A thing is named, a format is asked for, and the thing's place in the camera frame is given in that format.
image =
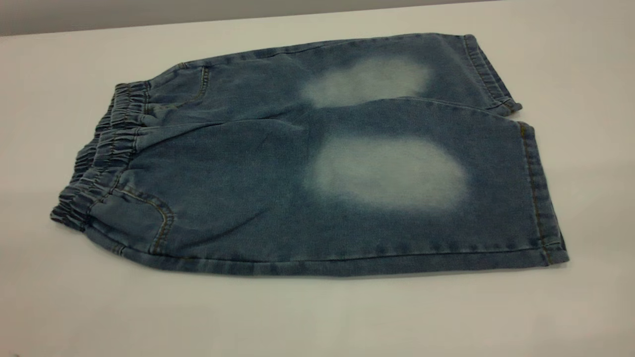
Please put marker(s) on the blue denim shorts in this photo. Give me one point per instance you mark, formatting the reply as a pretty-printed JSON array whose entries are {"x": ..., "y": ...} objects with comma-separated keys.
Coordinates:
[{"x": 248, "y": 198}]

